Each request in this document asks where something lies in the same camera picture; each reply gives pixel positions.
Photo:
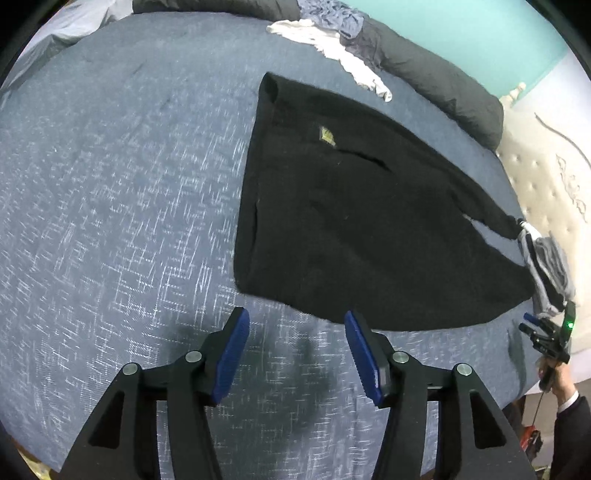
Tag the person's right hand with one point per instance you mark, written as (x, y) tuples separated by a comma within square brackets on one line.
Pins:
[(561, 383)]

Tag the blue-grey crumpled garment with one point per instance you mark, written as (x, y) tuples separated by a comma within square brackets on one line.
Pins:
[(332, 14)]

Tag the light grey pillow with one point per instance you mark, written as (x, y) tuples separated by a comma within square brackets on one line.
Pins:
[(69, 27)]

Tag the white and black folded garment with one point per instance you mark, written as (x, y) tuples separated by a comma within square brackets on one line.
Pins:
[(538, 277)]

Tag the white crumpled garment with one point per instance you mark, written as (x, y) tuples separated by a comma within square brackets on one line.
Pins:
[(323, 39)]

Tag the dark grey rolled duvet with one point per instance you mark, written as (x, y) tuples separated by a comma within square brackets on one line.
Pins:
[(438, 78)]

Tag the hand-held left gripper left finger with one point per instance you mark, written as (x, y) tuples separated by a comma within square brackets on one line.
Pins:
[(231, 355)]

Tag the red and black object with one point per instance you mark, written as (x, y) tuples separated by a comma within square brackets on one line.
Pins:
[(533, 441)]

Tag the cream tufted headboard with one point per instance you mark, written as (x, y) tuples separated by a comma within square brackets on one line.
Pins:
[(545, 175)]

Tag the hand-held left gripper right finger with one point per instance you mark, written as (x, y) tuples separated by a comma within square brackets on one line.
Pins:
[(367, 360)]

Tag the person's right forearm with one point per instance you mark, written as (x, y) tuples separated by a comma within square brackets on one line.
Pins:
[(572, 438)]

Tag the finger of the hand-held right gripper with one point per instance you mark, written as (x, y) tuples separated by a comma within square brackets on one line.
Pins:
[(530, 318), (526, 328)]

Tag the black sweater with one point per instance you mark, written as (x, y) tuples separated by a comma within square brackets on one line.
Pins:
[(346, 207)]

